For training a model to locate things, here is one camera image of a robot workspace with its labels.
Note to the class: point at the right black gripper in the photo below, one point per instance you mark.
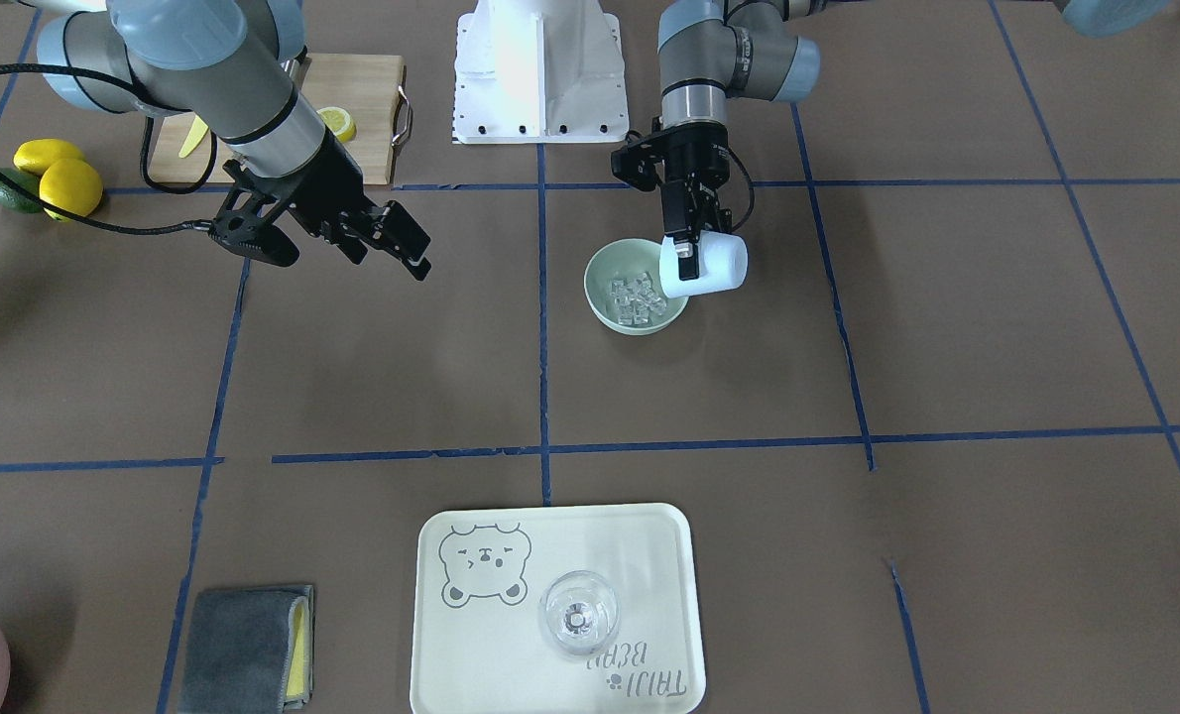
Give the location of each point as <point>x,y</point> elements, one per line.
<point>332,185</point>

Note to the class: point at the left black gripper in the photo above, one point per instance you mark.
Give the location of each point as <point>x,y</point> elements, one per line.
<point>697,156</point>

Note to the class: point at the light blue cup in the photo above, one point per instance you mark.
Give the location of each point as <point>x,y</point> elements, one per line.
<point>722,263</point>

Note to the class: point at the mint green bowl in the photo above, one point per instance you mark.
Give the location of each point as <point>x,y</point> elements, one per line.
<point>626,257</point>

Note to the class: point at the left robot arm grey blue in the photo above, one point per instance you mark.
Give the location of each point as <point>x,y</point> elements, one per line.
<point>710,53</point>

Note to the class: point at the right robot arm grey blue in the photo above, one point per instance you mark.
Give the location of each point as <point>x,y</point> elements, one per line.
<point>223,61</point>

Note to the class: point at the ice cubes in bowl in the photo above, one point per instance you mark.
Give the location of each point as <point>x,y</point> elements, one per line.
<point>636,301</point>

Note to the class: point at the lemon half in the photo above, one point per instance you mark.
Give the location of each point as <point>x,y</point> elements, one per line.
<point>339,121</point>

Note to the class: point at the wooden cutting board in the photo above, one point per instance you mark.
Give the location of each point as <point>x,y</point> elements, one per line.
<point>368,86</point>

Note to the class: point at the yellow lemon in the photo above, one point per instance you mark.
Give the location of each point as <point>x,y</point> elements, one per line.
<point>35,157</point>
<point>72,185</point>

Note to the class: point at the green avocado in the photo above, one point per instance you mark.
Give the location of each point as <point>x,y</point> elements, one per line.
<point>15,186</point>

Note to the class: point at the cream bear tray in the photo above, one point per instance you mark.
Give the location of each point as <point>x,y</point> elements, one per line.
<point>477,640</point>

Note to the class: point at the clear glass on tray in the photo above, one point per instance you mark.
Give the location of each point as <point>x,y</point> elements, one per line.
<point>580,613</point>

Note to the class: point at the grey yellow cloth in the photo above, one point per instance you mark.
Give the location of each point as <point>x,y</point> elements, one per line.
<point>250,650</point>

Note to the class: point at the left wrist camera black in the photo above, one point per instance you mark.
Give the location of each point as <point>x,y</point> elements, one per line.
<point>635,163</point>

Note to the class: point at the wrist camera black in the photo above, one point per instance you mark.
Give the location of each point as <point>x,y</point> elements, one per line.
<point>635,163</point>
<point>245,225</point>

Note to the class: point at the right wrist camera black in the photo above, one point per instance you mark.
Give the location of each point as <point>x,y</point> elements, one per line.
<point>245,225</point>

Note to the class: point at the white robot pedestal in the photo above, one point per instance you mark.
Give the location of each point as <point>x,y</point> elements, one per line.
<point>539,72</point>

